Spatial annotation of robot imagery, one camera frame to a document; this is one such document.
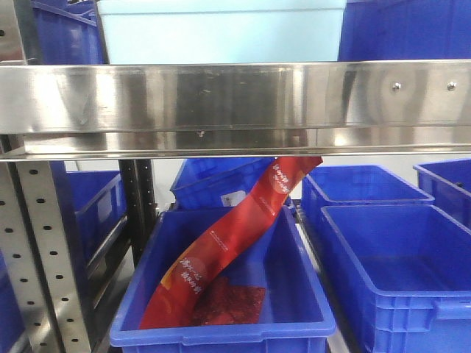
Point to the perforated steel shelf upright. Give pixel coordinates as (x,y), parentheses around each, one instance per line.
(39,235)

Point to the dark blue bin with bags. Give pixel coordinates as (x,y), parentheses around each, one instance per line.
(267,300)

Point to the light blue plastic bin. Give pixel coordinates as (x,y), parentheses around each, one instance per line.
(221,32)

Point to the dark red snack packet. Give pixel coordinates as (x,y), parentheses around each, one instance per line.
(222,303)

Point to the red snack bag strip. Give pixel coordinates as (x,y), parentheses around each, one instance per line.
(174,299)

